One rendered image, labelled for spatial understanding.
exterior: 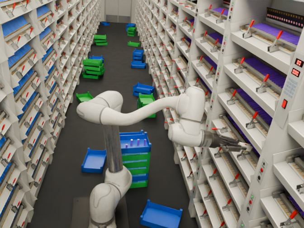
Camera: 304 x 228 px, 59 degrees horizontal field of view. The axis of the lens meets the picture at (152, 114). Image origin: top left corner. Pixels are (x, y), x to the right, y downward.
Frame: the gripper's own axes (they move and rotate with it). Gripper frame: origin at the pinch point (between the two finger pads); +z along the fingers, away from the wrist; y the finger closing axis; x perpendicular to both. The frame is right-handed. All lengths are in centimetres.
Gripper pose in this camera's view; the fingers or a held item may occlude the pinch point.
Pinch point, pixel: (244, 146)
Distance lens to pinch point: 147.1
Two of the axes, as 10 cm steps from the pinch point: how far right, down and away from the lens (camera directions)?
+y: 1.1, 4.7, -8.8
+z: 9.5, 2.0, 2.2
